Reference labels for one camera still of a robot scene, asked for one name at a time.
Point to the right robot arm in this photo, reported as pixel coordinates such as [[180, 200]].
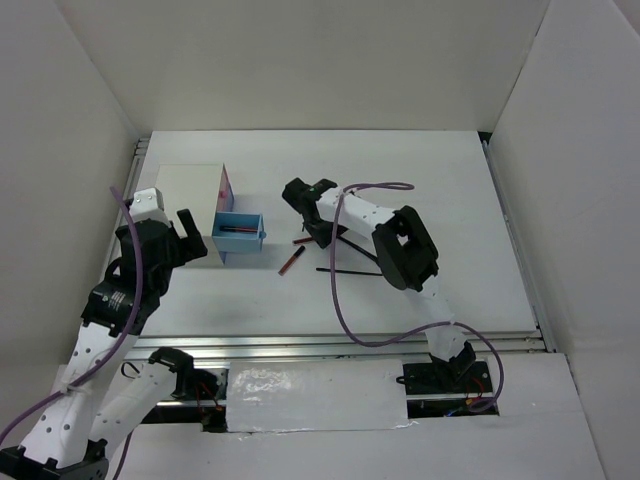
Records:
[[405, 255]]

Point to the white drawer cabinet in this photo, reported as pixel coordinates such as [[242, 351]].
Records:
[[193, 187]]

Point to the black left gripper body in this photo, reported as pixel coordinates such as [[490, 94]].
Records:
[[174, 261]]

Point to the aluminium table rail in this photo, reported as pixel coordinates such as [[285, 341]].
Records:
[[278, 347]]

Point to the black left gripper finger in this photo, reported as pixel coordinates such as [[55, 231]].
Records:
[[188, 226], [192, 247]]

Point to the white foam cover panel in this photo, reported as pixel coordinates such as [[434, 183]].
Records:
[[340, 395]]

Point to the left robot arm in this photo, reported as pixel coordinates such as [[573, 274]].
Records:
[[77, 431]]

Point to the blue drawer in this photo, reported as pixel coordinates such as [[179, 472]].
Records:
[[238, 243]]

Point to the black makeup brush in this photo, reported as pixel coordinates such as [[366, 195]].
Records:
[[359, 249]]

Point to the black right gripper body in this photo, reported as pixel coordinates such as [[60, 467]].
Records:
[[322, 230]]

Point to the long black eyeliner pencil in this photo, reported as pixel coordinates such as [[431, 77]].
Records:
[[348, 272]]

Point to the pink drawer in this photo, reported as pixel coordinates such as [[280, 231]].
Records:
[[226, 197]]

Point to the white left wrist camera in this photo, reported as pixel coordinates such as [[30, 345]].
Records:
[[148, 204]]

